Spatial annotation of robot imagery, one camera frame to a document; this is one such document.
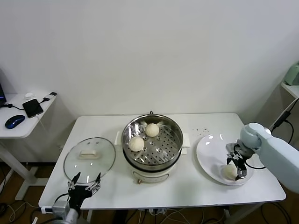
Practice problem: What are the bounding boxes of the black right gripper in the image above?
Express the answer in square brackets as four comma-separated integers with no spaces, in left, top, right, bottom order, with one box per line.
[226,149,249,181]

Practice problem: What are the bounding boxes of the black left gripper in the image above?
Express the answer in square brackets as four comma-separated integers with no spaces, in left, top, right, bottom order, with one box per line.
[67,172,102,210]

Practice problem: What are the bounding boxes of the white steamed baozi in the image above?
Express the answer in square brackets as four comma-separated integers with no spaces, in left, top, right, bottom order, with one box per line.
[128,136,145,152]
[221,164,238,181]
[145,123,161,137]

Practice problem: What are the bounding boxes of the glass lid with cream handle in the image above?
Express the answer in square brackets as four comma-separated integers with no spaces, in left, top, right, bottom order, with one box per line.
[64,136,117,182]

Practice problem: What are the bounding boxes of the perforated steel steamer basket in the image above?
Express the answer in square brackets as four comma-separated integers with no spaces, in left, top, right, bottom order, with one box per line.
[115,113,191,166]

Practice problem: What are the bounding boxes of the white round plate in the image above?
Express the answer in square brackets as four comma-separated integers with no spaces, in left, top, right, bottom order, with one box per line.
[196,134,255,186]

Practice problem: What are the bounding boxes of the cream electric pot base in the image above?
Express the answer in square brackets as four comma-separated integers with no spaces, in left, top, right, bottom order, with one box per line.
[122,149,189,185]

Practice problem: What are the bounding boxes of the white side desk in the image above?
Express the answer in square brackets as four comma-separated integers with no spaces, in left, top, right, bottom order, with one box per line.
[0,92,59,201]

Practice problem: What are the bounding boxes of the black smartphone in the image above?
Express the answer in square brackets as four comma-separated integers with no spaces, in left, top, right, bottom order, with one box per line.
[22,98,44,119]

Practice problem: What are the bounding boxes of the blue computer mouse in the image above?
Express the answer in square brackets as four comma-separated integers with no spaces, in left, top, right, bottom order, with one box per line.
[5,114,26,129]

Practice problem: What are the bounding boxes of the white shelf board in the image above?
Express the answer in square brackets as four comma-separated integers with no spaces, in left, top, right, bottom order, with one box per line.
[281,81,299,98]

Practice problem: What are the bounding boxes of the pale green appliance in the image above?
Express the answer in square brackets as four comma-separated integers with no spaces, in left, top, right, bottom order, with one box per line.
[285,62,299,87]

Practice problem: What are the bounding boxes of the dark laptop screen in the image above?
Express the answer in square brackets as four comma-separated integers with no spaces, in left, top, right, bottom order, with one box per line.
[0,65,9,108]

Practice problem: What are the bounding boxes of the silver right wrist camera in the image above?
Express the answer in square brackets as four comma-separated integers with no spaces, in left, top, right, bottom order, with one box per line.
[225,142,240,154]

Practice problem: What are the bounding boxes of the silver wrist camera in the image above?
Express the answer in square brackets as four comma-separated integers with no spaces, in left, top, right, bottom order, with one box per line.
[41,201,71,214]
[225,142,240,154]

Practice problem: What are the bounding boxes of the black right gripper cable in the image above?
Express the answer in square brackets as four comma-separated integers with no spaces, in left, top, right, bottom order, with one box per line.
[245,161,267,170]

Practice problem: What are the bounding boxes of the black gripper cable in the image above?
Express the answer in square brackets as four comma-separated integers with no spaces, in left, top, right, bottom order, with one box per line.
[54,193,71,206]
[245,161,267,170]

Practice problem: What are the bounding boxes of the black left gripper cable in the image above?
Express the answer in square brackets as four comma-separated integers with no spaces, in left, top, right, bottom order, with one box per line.
[54,193,71,206]

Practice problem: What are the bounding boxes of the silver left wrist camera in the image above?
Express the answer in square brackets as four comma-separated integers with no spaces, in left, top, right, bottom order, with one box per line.
[41,201,71,214]

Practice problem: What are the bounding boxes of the white charging cable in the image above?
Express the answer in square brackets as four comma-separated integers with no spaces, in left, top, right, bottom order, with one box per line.
[35,113,51,140]

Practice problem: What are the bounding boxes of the black cable with adapter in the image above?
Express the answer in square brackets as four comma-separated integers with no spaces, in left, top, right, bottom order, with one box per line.
[0,91,58,110]

